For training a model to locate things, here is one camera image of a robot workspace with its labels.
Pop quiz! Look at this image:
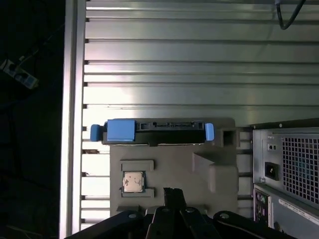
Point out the grey parts rack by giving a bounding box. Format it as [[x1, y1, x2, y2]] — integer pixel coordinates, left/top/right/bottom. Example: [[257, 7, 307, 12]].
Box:
[[102, 117, 240, 225]]

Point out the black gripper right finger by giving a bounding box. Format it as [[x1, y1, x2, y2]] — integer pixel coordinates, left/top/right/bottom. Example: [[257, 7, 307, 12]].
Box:
[[171, 188, 299, 239]]

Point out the grey power supply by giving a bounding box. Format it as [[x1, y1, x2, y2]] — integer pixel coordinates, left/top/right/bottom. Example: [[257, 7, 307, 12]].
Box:
[[253, 129, 319, 199]]

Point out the white power strip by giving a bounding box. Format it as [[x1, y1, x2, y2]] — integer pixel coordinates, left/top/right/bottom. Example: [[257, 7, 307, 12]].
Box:
[[0, 58, 39, 90]]

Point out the black PC case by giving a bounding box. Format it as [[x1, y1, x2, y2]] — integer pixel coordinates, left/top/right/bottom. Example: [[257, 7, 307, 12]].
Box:
[[250, 119, 319, 239]]

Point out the dark loose cable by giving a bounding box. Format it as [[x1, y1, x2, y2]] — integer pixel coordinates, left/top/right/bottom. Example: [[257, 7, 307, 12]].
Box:
[[273, 0, 307, 31]]

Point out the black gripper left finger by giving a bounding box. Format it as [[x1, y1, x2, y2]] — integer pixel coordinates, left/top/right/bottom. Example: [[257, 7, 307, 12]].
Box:
[[64, 187, 175, 239]]

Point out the hard disk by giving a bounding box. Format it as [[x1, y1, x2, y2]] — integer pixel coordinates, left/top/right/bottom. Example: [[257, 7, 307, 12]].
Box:
[[90, 119, 215, 145]]

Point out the silver CPU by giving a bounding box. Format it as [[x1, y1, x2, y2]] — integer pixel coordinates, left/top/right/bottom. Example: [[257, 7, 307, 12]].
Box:
[[122, 171, 147, 193]]

